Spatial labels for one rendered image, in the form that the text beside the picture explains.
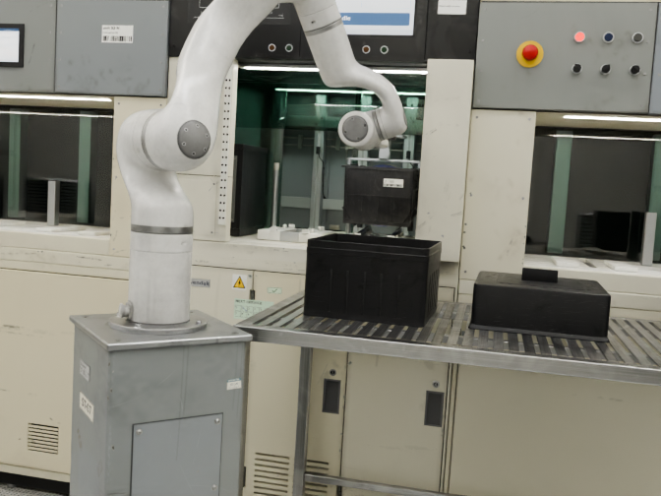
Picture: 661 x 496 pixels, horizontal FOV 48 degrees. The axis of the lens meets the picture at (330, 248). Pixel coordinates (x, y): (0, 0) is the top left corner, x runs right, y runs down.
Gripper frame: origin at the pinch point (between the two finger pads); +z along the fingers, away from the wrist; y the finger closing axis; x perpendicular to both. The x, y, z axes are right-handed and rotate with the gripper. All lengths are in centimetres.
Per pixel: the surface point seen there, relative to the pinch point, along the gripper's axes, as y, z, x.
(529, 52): 39.5, -4.0, 23.4
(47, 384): -98, 5, -81
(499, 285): 35, -39, -33
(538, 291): 43, -40, -33
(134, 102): -72, 5, 7
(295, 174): -43, 94, -10
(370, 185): -2.8, 22.5, -12.8
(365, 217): -3.8, 23.1, -22.6
